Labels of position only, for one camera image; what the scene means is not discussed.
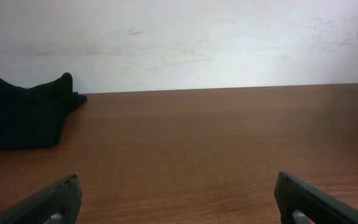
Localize folded black garment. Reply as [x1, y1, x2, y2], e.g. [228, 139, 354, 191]
[0, 73, 87, 150]

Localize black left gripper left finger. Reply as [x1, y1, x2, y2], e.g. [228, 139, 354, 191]
[0, 174, 82, 224]

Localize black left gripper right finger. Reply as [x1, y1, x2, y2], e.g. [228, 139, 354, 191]
[274, 172, 358, 224]

